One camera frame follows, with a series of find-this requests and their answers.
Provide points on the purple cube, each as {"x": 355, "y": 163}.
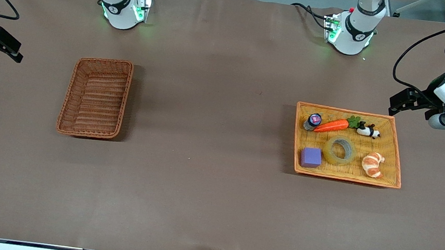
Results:
{"x": 311, "y": 157}

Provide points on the small bottle pink cap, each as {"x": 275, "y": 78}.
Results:
{"x": 313, "y": 121}

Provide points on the black white panda figure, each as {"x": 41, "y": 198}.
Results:
{"x": 368, "y": 130}

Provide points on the toy croissant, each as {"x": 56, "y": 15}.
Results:
{"x": 372, "y": 164}

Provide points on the orange wicker basket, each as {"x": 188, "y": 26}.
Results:
{"x": 340, "y": 167}

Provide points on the brown table cover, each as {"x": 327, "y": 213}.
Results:
{"x": 206, "y": 191}

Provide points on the brown wicker basket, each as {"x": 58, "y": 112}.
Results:
{"x": 96, "y": 99}

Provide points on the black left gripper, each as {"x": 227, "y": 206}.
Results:
{"x": 430, "y": 96}

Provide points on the yellowish clear tape roll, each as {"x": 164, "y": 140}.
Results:
{"x": 339, "y": 151}

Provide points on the orange toy carrot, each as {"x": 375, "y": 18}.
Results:
{"x": 333, "y": 125}

